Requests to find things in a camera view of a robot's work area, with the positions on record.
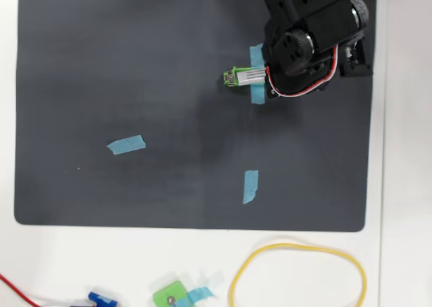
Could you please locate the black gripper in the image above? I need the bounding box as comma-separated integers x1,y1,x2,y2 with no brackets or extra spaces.
265,55,338,101

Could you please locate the dark grey textured mat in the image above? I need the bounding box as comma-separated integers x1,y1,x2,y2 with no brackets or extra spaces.
13,0,378,233

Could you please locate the red white black servo cable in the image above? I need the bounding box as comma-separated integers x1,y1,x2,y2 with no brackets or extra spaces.
265,45,340,97

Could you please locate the blue tape on green block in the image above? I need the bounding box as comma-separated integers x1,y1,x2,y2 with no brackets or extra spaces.
184,285,216,304

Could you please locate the green printed battery holder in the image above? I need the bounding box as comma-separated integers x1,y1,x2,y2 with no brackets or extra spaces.
222,65,267,88

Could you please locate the blue masking tape piece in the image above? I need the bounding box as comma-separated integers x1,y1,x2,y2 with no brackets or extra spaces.
106,134,146,156
242,169,260,205

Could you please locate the yellow rubber band loop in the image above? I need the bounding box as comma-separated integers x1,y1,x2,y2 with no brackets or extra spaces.
228,242,368,307

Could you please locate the thin red wire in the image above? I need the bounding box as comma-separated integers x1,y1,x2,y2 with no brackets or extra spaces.
0,273,38,307

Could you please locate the white cylindrical battery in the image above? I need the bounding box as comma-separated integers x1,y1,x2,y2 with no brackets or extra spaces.
235,68,267,86

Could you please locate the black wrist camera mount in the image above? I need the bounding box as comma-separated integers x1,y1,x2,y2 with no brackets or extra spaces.
338,38,374,78

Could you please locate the green printed block with screws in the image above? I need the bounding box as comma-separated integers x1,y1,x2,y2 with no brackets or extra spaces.
152,279,190,307

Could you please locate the long blue masking tape strip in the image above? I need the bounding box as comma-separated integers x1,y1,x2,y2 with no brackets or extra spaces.
248,43,266,105

